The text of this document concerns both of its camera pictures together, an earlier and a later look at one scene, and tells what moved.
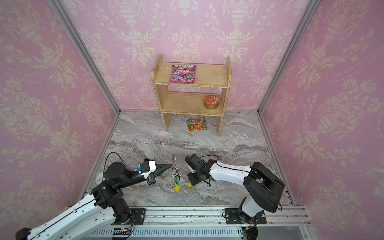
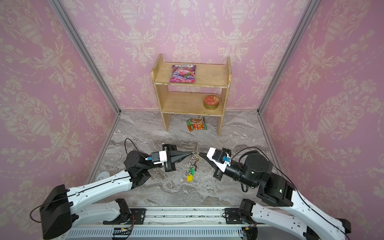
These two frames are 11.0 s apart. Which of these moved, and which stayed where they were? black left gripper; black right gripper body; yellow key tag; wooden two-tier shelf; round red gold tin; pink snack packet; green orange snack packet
Moved: yellow key tag; black left gripper; black right gripper body
Stayed: round red gold tin; pink snack packet; wooden two-tier shelf; green orange snack packet
